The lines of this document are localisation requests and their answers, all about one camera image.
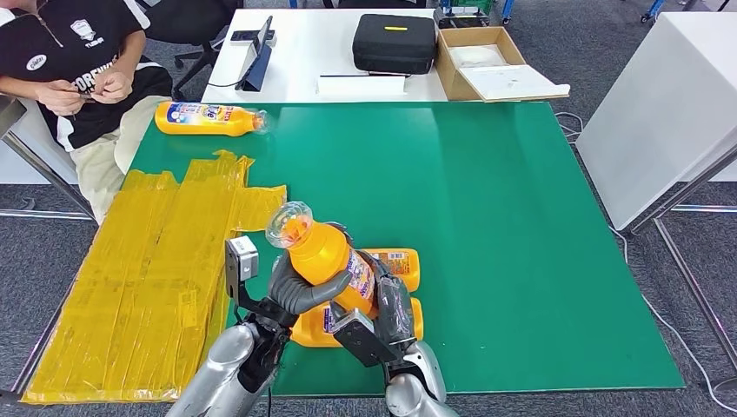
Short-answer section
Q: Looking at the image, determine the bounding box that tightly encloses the person's right hand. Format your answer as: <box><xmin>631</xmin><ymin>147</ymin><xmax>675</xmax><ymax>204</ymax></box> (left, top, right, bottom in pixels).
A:
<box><xmin>35</xmin><ymin>80</ymin><xmax>82</xmax><ymax>117</ymax></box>

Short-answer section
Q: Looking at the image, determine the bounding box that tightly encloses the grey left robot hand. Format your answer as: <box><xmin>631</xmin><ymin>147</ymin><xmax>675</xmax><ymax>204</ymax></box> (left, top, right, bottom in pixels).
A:
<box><xmin>253</xmin><ymin>259</ymin><xmax>354</xmax><ymax>332</ymax></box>

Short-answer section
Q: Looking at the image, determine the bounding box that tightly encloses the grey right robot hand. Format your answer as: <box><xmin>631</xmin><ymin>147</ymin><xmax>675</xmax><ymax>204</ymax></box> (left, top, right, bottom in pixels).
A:
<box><xmin>361</xmin><ymin>251</ymin><xmax>416</xmax><ymax>348</ymax></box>

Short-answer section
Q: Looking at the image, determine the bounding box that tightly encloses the person's left hand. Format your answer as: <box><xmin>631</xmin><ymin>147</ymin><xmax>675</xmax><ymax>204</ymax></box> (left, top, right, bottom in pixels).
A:
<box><xmin>91</xmin><ymin>71</ymin><xmax>134</xmax><ymax>105</ymax></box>

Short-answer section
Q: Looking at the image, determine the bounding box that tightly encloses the orange detergent bottle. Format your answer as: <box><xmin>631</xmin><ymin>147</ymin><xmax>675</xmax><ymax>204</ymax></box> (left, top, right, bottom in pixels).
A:
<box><xmin>362</xmin><ymin>248</ymin><xmax>422</xmax><ymax>293</ymax></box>
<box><xmin>155</xmin><ymin>100</ymin><xmax>269</xmax><ymax>138</ymax></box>
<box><xmin>289</xmin><ymin>297</ymin><xmax>425</xmax><ymax>348</ymax></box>
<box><xmin>265</xmin><ymin>201</ymin><xmax>382</xmax><ymax>321</ymax></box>

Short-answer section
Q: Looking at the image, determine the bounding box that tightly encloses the grey metal desk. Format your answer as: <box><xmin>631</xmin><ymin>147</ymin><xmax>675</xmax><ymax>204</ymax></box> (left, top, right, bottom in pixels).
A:
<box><xmin>0</xmin><ymin>96</ymin><xmax>96</xmax><ymax>222</ymax></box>

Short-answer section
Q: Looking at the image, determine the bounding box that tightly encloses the person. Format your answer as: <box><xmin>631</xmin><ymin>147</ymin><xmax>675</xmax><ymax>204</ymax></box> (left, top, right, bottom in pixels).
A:
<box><xmin>0</xmin><ymin>0</ymin><xmax>174</xmax><ymax>226</ymax></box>

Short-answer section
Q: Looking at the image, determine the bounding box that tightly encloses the black office chair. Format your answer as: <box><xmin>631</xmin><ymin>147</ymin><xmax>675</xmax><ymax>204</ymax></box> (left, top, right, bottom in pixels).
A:
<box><xmin>135</xmin><ymin>0</ymin><xmax>246</xmax><ymax>102</ymax></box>

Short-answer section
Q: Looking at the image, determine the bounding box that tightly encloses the dark tablet on stand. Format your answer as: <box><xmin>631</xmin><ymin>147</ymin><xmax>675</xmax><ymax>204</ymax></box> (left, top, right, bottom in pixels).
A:
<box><xmin>236</xmin><ymin>16</ymin><xmax>276</xmax><ymax>93</ymax></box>

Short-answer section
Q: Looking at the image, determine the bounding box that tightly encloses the yellow tape patch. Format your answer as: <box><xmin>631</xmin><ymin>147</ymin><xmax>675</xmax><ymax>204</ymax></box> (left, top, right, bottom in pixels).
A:
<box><xmin>23</xmin><ymin>150</ymin><xmax>288</xmax><ymax>404</ymax></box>

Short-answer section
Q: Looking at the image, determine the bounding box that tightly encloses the white desk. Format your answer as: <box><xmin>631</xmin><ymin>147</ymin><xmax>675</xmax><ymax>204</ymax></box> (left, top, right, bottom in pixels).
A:
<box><xmin>203</xmin><ymin>8</ymin><xmax>450</xmax><ymax>105</ymax></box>

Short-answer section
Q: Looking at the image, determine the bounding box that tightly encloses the white paper sheet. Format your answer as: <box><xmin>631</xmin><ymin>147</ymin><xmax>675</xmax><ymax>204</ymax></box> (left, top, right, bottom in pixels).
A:
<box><xmin>316</xmin><ymin>75</ymin><xmax>407</xmax><ymax>98</ymax></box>

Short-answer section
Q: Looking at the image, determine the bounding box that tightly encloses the thin black pen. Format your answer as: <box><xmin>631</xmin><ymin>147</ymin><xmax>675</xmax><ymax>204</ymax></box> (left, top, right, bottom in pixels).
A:
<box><xmin>320</xmin><ymin>71</ymin><xmax>411</xmax><ymax>78</ymax></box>

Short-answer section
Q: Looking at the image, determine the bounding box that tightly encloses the open cardboard box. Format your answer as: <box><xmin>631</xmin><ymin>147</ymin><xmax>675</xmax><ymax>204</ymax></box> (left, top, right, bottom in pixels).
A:
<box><xmin>435</xmin><ymin>26</ymin><xmax>572</xmax><ymax>103</ymax></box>

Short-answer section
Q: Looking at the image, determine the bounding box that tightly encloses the white foam panel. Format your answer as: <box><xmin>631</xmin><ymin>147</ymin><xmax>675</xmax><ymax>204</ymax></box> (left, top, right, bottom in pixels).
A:
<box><xmin>461</xmin><ymin>63</ymin><xmax>572</xmax><ymax>102</ymax></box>

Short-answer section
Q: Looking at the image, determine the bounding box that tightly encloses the black zip case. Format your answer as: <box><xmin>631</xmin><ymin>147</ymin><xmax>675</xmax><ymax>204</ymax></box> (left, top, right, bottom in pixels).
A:
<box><xmin>352</xmin><ymin>13</ymin><xmax>438</xmax><ymax>76</ymax></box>

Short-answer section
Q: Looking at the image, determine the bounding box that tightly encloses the white plastic bag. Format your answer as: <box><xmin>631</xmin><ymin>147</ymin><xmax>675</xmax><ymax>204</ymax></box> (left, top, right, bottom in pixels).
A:
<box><xmin>448</xmin><ymin>44</ymin><xmax>510</xmax><ymax>69</ymax></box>

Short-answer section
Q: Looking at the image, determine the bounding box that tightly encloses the green crate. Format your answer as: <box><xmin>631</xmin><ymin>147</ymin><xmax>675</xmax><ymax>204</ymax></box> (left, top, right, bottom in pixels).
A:
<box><xmin>448</xmin><ymin>0</ymin><xmax>497</xmax><ymax>17</ymax></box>

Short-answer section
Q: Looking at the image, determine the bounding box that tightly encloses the white side table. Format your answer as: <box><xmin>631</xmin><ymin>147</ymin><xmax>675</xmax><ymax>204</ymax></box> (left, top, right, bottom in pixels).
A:
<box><xmin>575</xmin><ymin>11</ymin><xmax>737</xmax><ymax>373</ymax></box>

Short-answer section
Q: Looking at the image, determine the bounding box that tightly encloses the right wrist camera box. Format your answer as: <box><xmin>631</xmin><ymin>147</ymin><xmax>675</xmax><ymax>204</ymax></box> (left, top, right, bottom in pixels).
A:
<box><xmin>330</xmin><ymin>308</ymin><xmax>398</xmax><ymax>368</ymax></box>

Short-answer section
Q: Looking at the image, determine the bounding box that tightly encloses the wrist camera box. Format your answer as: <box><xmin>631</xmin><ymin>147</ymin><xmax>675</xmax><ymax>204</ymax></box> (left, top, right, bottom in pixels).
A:
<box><xmin>224</xmin><ymin>235</ymin><xmax>273</xmax><ymax>316</ymax></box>
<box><xmin>330</xmin><ymin>308</ymin><xmax>398</xmax><ymax>368</ymax></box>

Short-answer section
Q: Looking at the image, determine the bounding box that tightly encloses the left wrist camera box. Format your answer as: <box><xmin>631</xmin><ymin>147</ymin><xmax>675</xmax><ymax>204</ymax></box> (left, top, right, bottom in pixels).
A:
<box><xmin>224</xmin><ymin>235</ymin><xmax>273</xmax><ymax>316</ymax></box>

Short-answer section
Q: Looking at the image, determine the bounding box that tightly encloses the white floor cable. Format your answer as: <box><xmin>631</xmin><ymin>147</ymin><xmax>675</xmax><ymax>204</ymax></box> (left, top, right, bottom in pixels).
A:
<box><xmin>554</xmin><ymin>112</ymin><xmax>585</xmax><ymax>145</ymax></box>
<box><xmin>608</xmin><ymin>225</ymin><xmax>737</xmax><ymax>414</ymax></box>

